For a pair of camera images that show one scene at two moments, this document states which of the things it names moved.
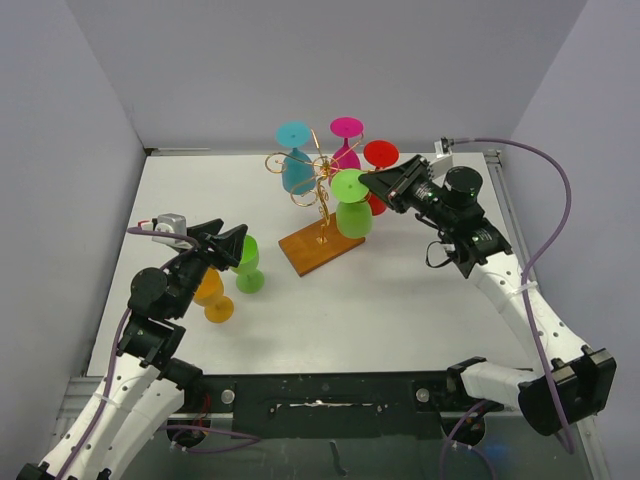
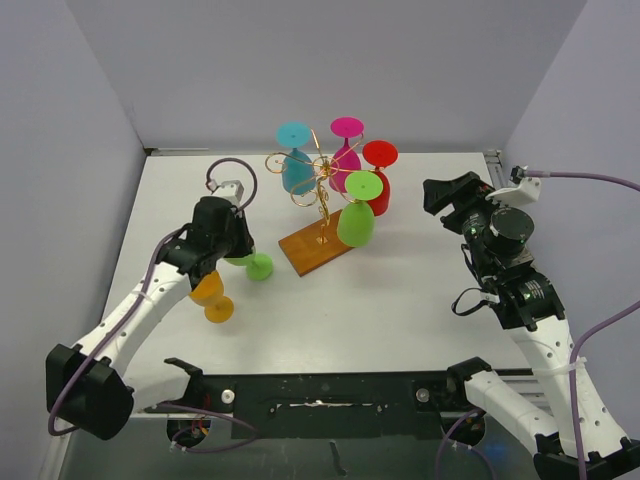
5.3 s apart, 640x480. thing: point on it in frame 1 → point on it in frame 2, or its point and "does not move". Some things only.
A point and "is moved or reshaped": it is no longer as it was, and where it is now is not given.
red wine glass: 379,154 does not move
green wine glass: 249,279 is moved or reshaped
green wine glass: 354,211 is moved or reshaped
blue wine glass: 297,172 does not move
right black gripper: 394,185 → 465,193
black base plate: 328,405 does not move
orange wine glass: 218,307 does not move
